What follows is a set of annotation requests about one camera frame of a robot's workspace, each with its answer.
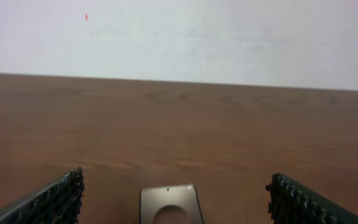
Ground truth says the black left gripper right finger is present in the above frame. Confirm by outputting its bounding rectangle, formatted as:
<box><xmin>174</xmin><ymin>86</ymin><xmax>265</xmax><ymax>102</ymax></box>
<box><xmin>265</xmin><ymin>173</ymin><xmax>358</xmax><ymax>224</ymax></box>

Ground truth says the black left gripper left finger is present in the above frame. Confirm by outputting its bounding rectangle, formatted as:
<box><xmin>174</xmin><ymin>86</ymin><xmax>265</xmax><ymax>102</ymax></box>
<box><xmin>0</xmin><ymin>167</ymin><xmax>85</xmax><ymax>224</ymax></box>

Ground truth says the Galaxy S25 Ultra smartphone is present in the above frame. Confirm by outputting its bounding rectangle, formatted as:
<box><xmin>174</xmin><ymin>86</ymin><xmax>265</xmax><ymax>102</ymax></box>
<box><xmin>139</xmin><ymin>184</ymin><xmax>204</xmax><ymax>224</ymax></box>

